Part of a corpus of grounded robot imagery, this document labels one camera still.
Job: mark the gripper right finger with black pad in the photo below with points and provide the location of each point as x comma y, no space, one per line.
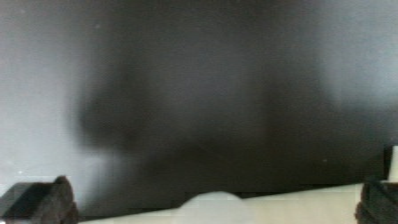
377,206

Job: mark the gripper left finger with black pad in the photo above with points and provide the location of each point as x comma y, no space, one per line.
37,203

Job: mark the white cabinet body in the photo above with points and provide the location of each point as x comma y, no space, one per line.
311,207

